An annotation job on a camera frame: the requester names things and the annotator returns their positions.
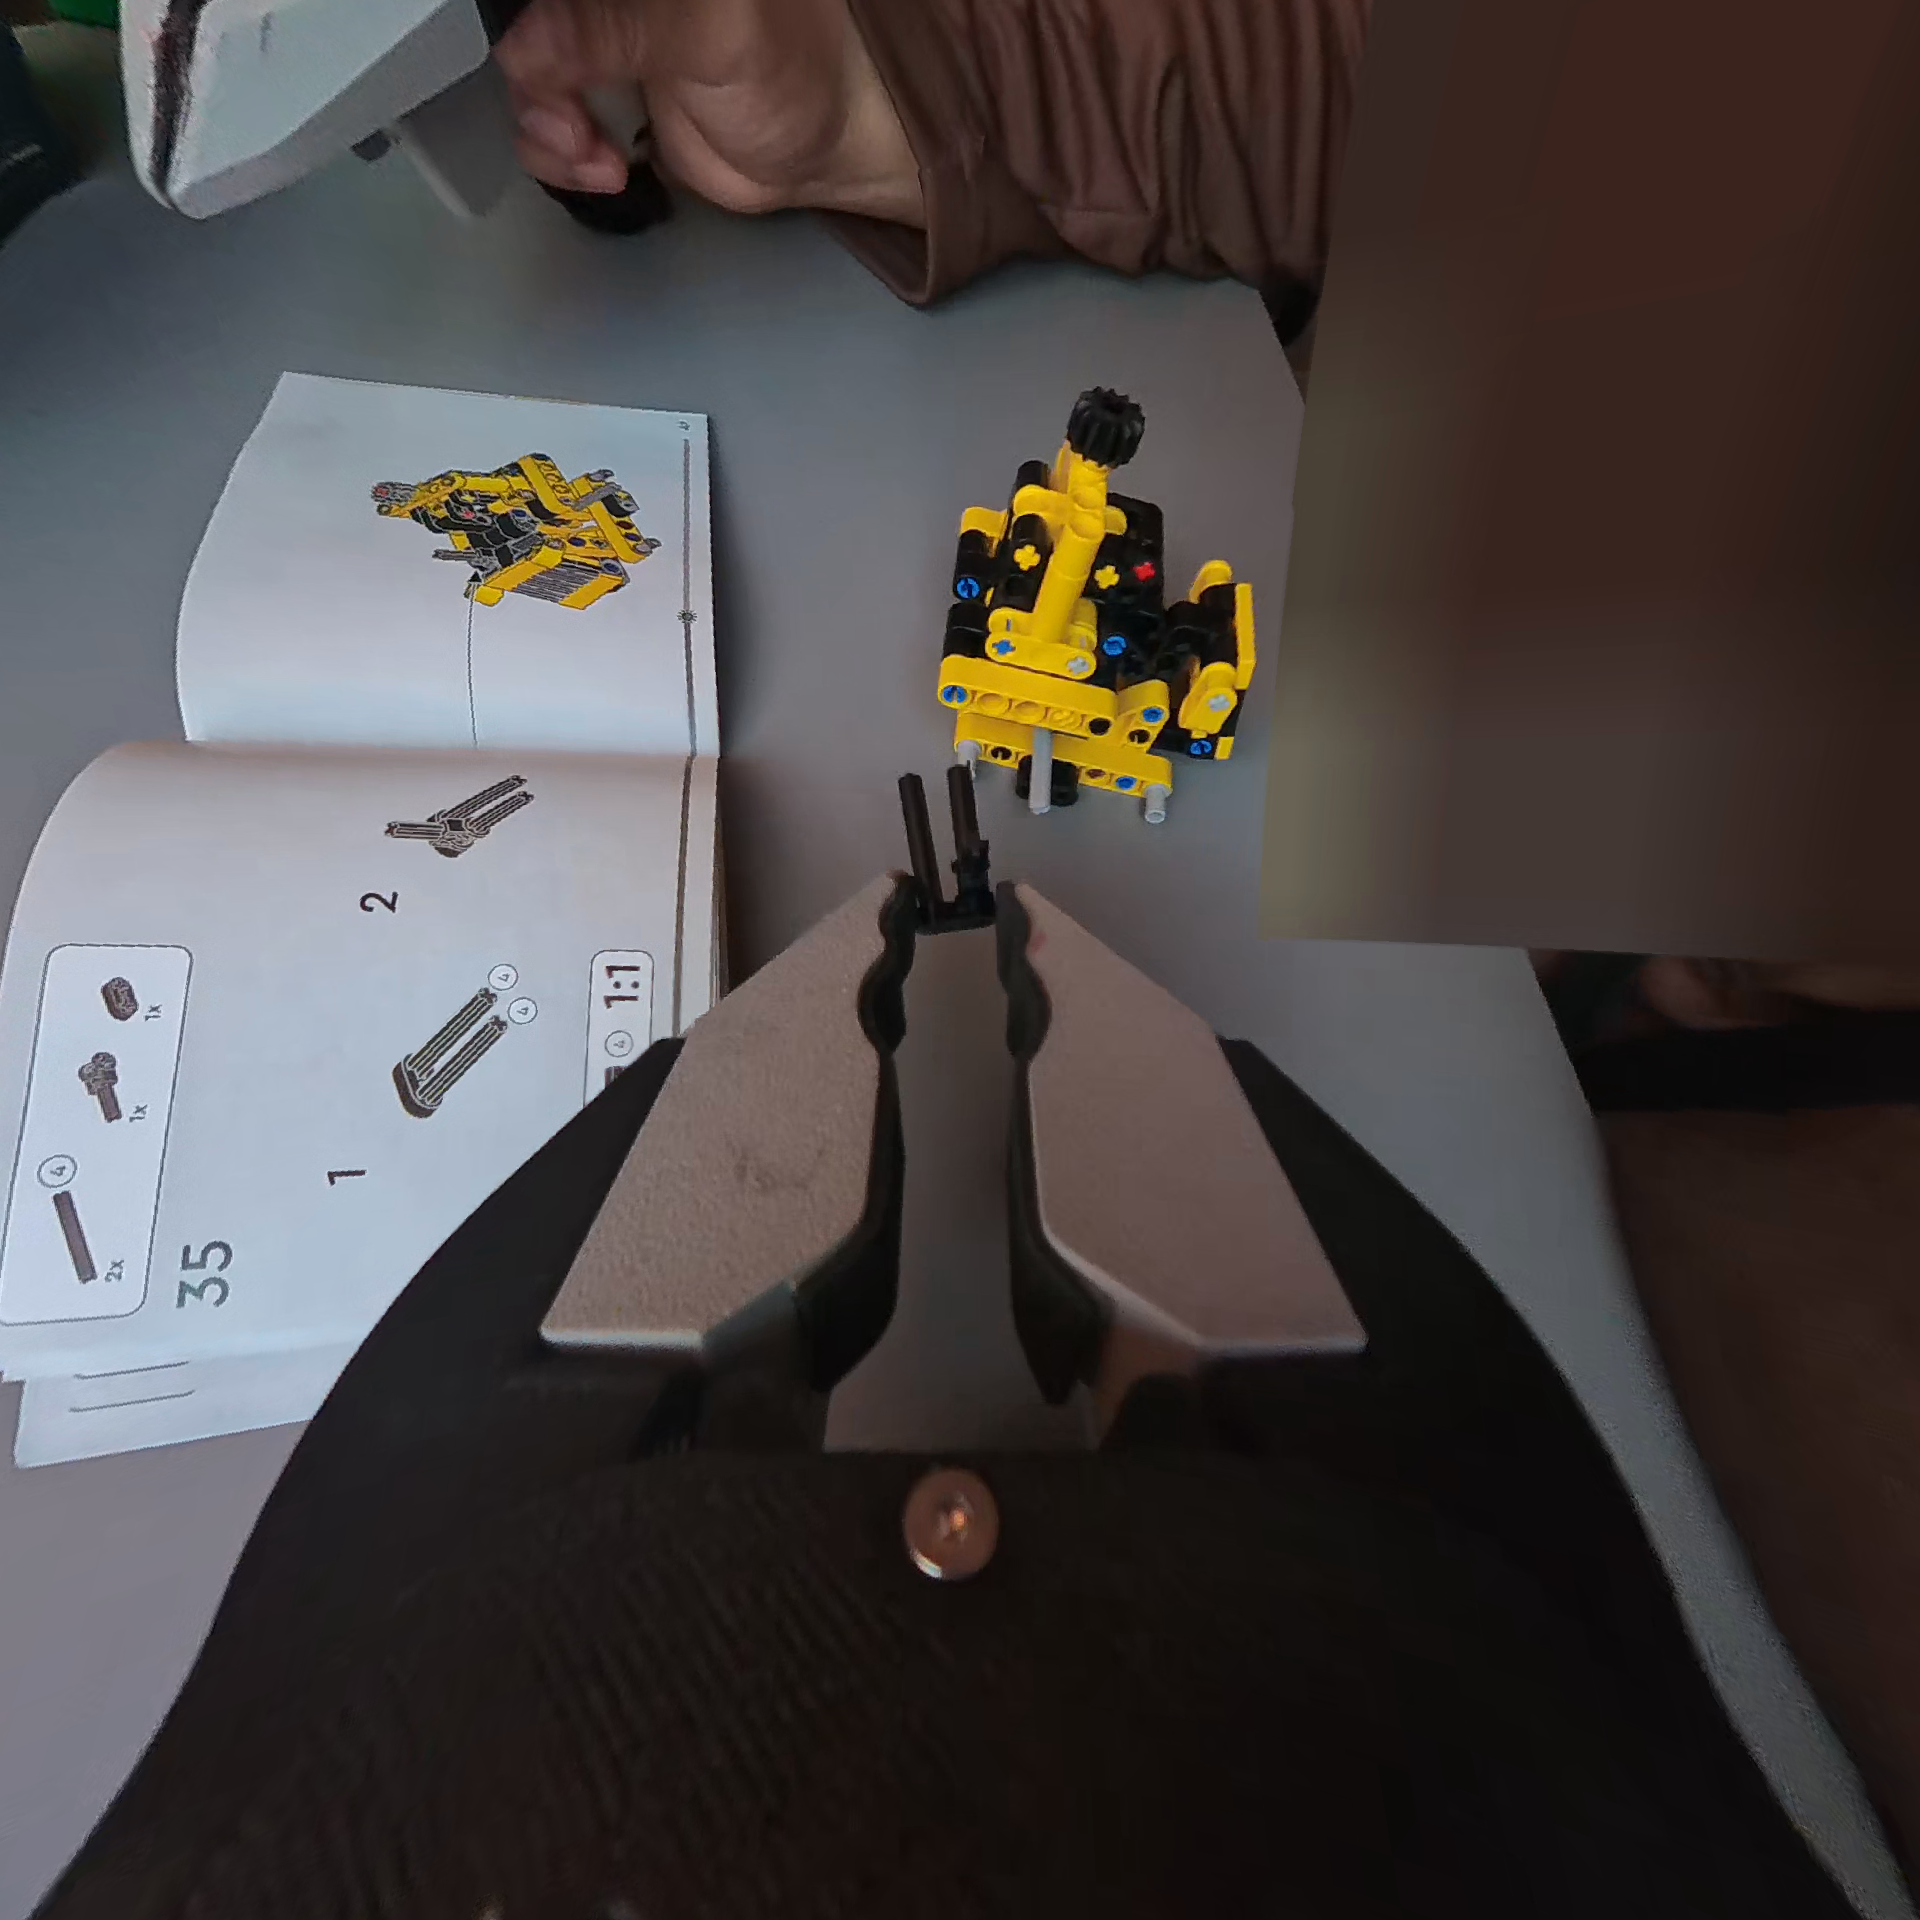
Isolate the person's right hand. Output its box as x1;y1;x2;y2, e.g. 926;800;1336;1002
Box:
491;0;932;237

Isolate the lego instruction booklet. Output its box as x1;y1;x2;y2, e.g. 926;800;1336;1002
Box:
0;373;733;1468

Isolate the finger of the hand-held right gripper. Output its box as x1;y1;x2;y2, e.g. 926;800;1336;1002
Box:
154;0;523;222
119;0;176;181

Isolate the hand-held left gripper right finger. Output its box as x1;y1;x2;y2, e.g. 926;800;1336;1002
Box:
997;876;1370;1452

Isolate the yellow black lego model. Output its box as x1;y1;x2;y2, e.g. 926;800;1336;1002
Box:
939;386;1258;832

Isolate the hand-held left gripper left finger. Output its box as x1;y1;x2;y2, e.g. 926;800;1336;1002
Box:
540;871;919;1452

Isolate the small black lego part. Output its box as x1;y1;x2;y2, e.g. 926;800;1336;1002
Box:
900;767;997;944

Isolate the person's brown garment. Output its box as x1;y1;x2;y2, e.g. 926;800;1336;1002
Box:
1599;1106;1920;1920

